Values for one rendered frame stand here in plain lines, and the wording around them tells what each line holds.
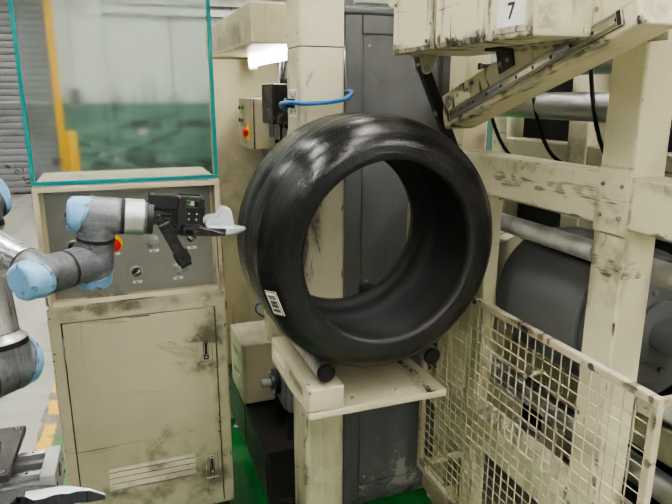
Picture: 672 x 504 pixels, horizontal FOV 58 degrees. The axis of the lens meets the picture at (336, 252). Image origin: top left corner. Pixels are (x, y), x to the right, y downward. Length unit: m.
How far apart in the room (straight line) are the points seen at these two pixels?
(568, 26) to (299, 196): 0.61
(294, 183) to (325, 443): 0.98
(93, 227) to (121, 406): 1.00
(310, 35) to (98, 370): 1.23
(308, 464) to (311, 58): 1.21
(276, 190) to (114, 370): 1.06
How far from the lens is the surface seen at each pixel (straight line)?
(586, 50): 1.34
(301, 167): 1.29
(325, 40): 1.71
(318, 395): 1.48
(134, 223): 1.32
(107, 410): 2.21
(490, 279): 1.98
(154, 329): 2.10
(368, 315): 1.71
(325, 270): 1.78
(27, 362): 1.69
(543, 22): 1.26
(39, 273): 1.25
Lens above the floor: 1.53
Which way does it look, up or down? 14 degrees down
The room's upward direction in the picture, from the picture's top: straight up
